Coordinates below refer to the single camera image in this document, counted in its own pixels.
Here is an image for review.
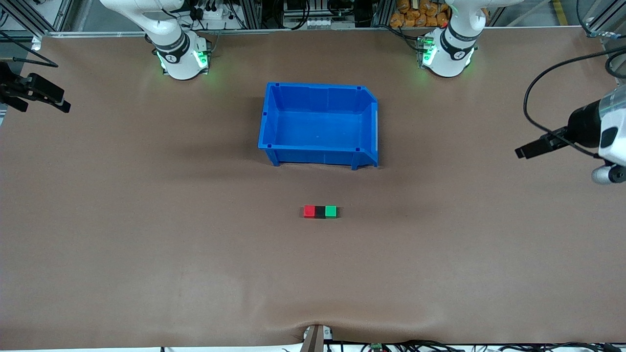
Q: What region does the orange netted bag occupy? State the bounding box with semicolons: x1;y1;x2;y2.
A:
389;0;451;28

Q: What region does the white power strip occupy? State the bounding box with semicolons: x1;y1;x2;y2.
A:
188;0;231;22

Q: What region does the brown table mat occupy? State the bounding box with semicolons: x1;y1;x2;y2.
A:
0;27;626;351

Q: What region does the blue plastic storage bin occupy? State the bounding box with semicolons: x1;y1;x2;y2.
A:
258;82;380;171

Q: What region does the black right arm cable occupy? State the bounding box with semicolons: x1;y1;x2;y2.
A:
0;31;59;68

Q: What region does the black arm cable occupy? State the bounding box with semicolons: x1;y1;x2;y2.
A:
0;31;59;68
523;46;626;158

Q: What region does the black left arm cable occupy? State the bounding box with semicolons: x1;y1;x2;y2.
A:
523;46;626;158

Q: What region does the black cable bundle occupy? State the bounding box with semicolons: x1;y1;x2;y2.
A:
325;339;626;352

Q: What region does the aluminium table edge rail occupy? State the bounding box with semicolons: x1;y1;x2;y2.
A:
32;25;587;39

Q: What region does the metal camera mount clamp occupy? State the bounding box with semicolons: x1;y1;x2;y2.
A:
300;324;334;352

